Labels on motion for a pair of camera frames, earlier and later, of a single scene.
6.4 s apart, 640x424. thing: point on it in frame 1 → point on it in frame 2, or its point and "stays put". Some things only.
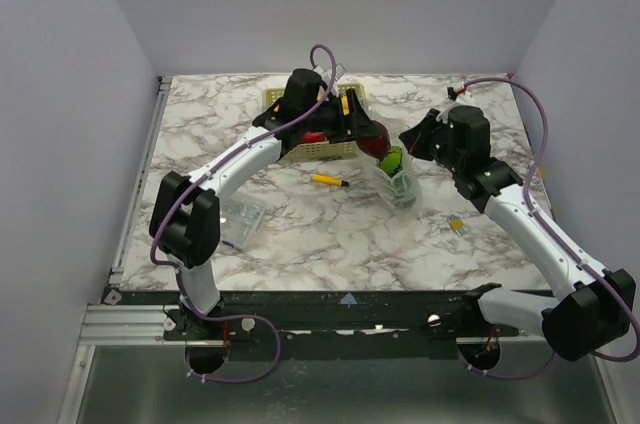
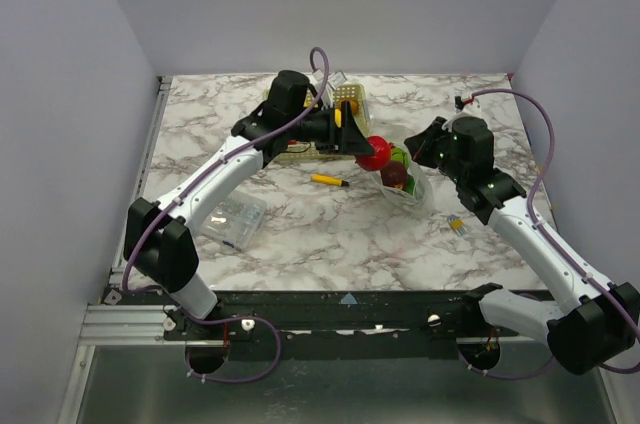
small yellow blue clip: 457,224 stays put
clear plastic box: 239,222 stays put
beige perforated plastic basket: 318,150 stays put
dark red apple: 377,147 → 394,173
